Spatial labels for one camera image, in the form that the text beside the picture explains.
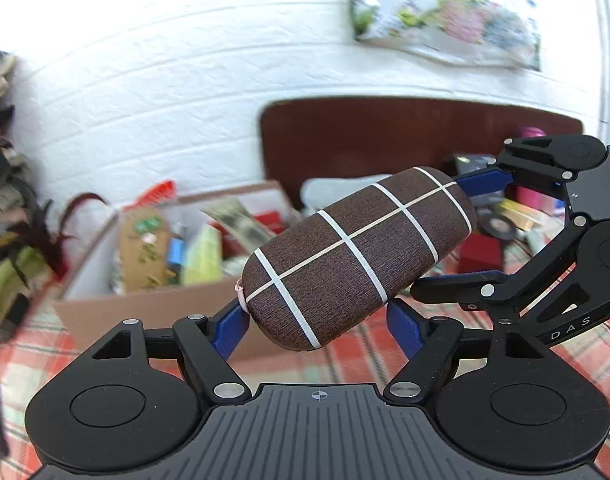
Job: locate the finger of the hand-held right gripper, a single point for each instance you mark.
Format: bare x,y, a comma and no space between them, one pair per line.
485,182
460,281

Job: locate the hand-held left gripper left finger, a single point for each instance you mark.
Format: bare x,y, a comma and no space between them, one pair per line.
228,331

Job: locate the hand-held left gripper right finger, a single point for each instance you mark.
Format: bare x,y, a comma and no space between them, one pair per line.
404,331

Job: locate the brown white-striped glasses case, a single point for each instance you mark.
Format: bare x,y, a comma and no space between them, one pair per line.
355,255

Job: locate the cardboard box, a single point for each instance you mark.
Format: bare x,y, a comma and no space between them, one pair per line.
135,310

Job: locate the small red box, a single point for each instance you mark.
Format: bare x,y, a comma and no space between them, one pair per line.
480,255

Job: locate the pink rubber band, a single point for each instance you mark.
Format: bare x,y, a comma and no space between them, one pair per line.
240,294

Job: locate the yellow box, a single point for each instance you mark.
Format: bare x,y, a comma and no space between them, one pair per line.
517,212

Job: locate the black tape roll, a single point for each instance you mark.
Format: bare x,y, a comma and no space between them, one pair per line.
497,225

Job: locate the pink cup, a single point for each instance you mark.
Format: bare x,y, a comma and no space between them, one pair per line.
531,132

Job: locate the light green packet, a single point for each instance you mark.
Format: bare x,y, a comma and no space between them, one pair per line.
202,257

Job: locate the small blue item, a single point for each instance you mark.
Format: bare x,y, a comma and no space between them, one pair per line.
176,252

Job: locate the printed grey paper sheet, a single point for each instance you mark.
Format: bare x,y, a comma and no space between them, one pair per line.
240,222

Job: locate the brown floral card packet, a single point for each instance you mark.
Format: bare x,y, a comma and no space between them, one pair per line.
145,250

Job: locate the dark wooden headboard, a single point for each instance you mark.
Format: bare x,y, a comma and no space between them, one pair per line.
360,135

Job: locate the red plastic comb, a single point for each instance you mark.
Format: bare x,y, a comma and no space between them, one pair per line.
155,194

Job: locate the white pillow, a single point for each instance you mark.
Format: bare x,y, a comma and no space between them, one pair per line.
321,196

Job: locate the dark red feather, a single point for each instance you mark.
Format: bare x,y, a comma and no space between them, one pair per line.
50,240

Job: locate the pile of clothes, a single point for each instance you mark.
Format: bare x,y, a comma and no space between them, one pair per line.
5,240

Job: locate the floral wall poster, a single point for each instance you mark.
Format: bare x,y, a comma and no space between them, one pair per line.
450,15

